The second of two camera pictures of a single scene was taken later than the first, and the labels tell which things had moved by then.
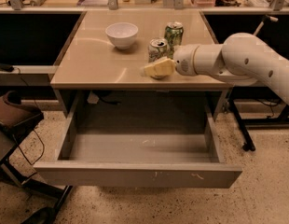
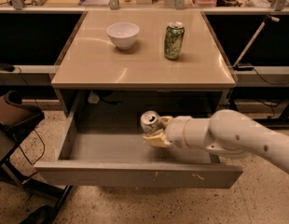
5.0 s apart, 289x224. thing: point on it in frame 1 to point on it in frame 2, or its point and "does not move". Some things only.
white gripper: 185,61 to 176,132
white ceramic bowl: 122,35 does not move
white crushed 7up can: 158,50 to 150,120
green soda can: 174,33 does not move
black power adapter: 5,67 does not move
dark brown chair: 12,113 does not move
